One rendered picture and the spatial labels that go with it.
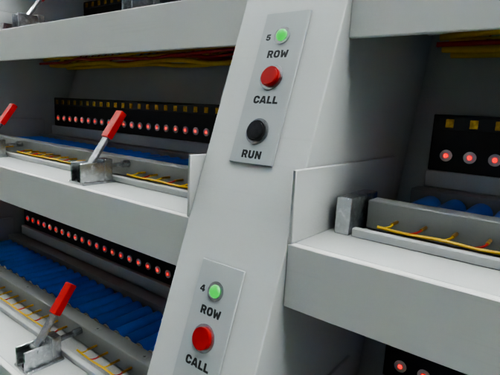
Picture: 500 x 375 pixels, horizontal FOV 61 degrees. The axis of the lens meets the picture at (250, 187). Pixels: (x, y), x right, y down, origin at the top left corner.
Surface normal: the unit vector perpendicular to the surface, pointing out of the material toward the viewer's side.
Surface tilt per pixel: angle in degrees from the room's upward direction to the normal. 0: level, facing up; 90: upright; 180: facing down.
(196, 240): 90
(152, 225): 109
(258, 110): 90
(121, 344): 19
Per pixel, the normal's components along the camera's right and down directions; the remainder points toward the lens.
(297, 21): -0.56, -0.22
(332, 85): 0.79, 0.15
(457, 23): -0.61, 0.11
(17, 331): 0.05, -0.98
